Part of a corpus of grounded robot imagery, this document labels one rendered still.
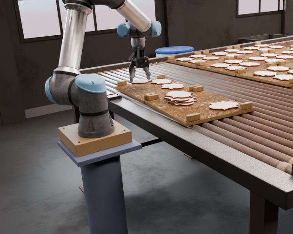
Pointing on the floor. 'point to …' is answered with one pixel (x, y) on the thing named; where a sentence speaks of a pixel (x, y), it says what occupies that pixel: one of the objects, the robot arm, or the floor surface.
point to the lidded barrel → (173, 50)
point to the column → (103, 187)
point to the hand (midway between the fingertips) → (139, 81)
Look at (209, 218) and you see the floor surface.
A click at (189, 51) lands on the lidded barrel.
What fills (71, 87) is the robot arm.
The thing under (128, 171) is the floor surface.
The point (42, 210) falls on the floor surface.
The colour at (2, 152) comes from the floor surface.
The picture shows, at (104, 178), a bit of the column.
